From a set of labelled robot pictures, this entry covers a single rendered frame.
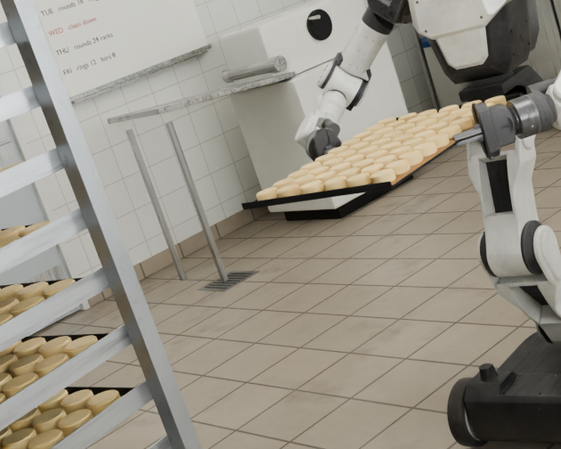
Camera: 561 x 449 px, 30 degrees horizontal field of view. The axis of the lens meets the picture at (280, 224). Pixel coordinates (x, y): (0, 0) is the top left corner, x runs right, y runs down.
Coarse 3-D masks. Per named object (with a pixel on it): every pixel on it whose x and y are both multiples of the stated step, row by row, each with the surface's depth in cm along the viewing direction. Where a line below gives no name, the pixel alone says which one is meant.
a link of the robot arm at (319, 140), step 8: (328, 128) 261; (312, 136) 270; (320, 136) 261; (328, 136) 262; (336, 136) 262; (312, 144) 269; (320, 144) 262; (328, 144) 262; (336, 144) 262; (312, 152) 270; (320, 152) 262
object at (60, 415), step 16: (48, 400) 161; (64, 400) 159; (80, 400) 156; (96, 400) 154; (112, 400) 153; (32, 416) 157; (48, 416) 154; (64, 416) 152; (80, 416) 150; (0, 432) 154; (16, 432) 152; (32, 432) 150; (48, 432) 148; (64, 432) 149; (0, 448) 152; (16, 448) 148; (32, 448) 144; (48, 448) 144
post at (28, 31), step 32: (0, 0) 140; (32, 0) 141; (32, 32) 141; (32, 64) 142; (64, 96) 144; (64, 128) 143; (64, 160) 145; (96, 192) 146; (96, 224) 147; (128, 256) 149; (128, 288) 149; (128, 320) 150; (160, 352) 152; (160, 384) 152; (160, 416) 155; (192, 448) 155
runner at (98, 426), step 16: (144, 384) 153; (128, 400) 151; (144, 400) 153; (96, 416) 146; (112, 416) 148; (128, 416) 151; (80, 432) 144; (96, 432) 146; (64, 448) 142; (80, 448) 144
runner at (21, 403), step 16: (112, 336) 150; (128, 336) 152; (80, 352) 146; (96, 352) 147; (112, 352) 149; (64, 368) 143; (80, 368) 145; (32, 384) 139; (48, 384) 141; (64, 384) 143; (16, 400) 137; (32, 400) 139; (0, 416) 135; (16, 416) 137
